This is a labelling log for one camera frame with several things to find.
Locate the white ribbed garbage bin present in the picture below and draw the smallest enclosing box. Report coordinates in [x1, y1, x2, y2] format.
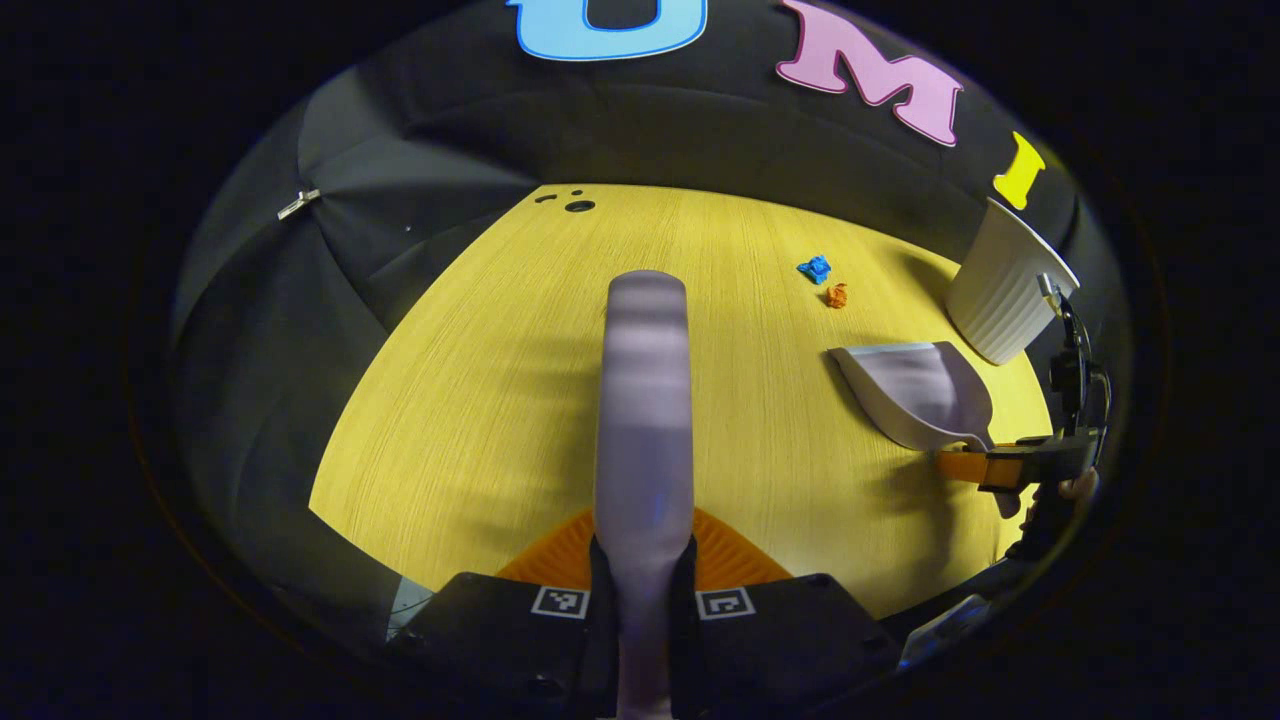
[945, 197, 1081, 366]

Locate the pale lilac dustpan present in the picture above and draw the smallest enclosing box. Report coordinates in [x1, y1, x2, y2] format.
[828, 342, 1023, 519]

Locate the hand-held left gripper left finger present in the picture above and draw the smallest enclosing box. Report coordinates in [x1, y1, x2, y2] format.
[388, 506, 618, 720]

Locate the yellow wooden desktop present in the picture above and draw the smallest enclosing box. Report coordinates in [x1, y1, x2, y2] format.
[308, 183, 1056, 621]

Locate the pale lilac small broom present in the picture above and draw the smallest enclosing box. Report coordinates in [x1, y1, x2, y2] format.
[594, 269, 698, 720]

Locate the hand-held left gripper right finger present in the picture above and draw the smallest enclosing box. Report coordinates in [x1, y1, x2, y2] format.
[668, 506, 903, 720]

